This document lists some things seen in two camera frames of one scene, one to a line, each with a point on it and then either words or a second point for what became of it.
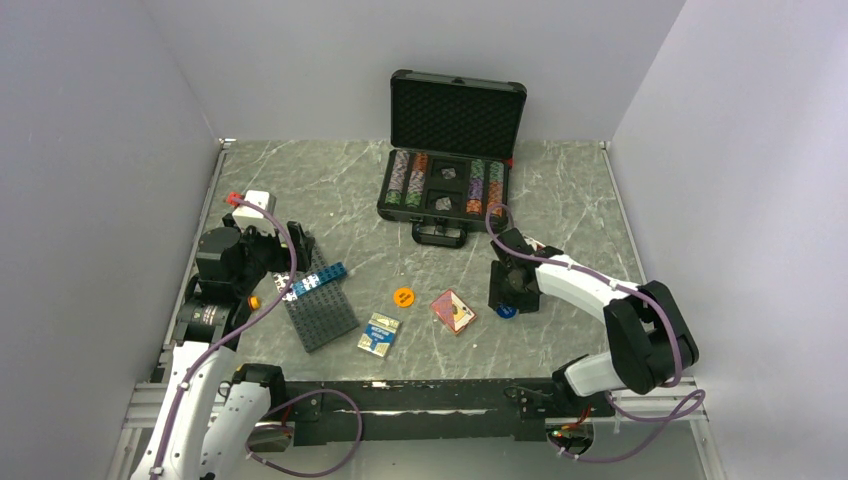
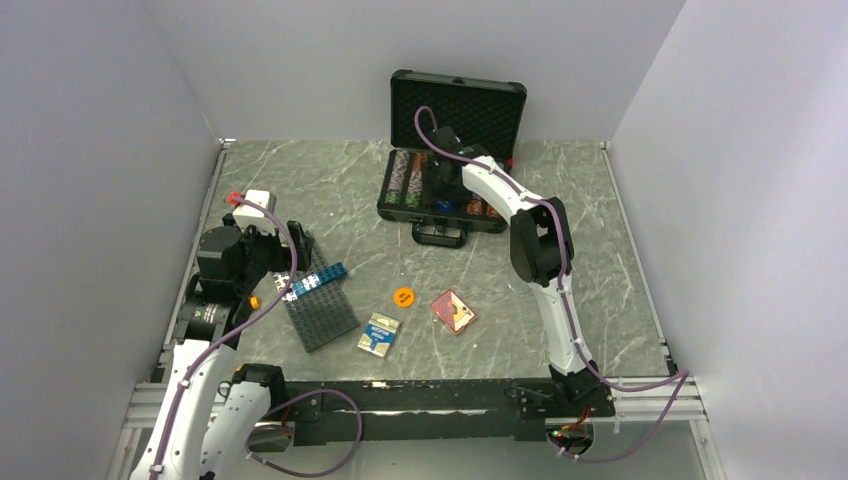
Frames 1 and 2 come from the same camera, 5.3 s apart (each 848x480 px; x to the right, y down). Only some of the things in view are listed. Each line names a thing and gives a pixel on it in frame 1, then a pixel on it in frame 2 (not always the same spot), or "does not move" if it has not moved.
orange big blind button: (403, 297) does not move
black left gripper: (283, 260) does not move
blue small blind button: (506, 312) to (444, 206)
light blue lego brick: (306, 284) does not move
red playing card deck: (453, 311) does not move
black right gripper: (498, 293) to (434, 168)
